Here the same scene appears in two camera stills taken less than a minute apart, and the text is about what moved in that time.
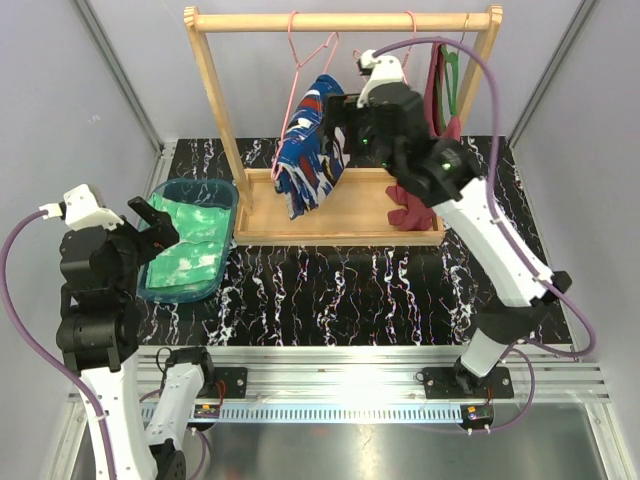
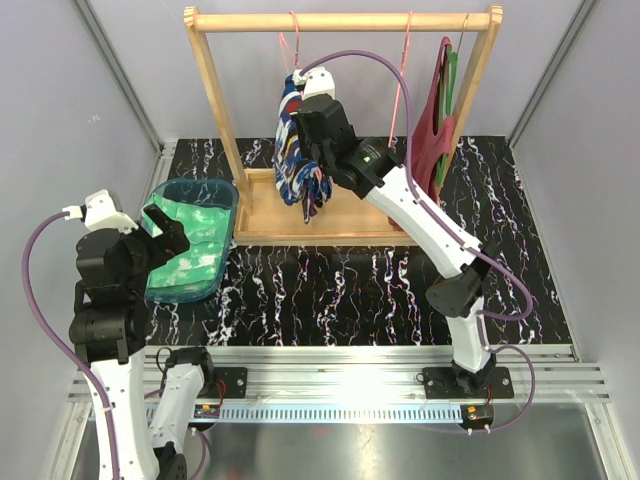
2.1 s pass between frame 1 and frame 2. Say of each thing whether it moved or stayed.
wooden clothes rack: stayed
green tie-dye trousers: stayed
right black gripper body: moved
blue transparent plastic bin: stayed
